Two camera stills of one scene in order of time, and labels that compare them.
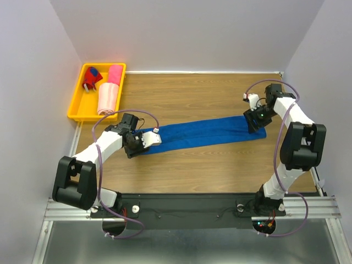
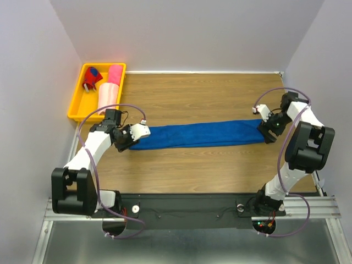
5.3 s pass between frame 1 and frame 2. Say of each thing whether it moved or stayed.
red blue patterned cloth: stayed
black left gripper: moved
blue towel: stayed
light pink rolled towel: stayed
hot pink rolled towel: stayed
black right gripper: moved
